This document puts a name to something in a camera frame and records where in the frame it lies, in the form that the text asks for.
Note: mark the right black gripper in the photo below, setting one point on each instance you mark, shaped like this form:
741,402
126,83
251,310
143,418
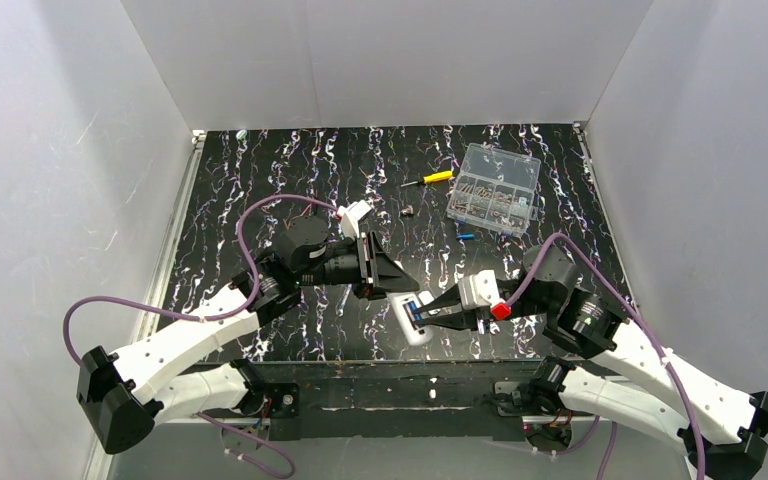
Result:
460,312

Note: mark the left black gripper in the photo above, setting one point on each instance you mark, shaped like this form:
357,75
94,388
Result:
364,263

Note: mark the white remote control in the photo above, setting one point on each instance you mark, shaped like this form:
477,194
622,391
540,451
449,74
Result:
403,306

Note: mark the blue battery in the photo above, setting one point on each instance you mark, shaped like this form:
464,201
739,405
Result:
414,317

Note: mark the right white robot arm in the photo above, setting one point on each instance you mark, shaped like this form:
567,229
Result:
611,369

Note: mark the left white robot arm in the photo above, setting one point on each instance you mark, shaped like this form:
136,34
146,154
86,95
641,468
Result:
126,393

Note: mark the clear plastic screw box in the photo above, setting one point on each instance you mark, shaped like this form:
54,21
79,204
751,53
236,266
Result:
495,190

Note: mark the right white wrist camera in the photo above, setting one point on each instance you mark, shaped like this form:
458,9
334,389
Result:
481,290

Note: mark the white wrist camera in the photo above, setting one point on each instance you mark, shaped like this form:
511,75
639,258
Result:
350,217
481,290

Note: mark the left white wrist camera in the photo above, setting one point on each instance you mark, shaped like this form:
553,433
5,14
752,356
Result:
350,217

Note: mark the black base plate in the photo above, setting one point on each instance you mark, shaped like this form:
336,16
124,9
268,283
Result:
410,399

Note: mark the yellow handled screwdriver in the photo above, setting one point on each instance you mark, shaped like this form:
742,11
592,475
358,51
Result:
430,179

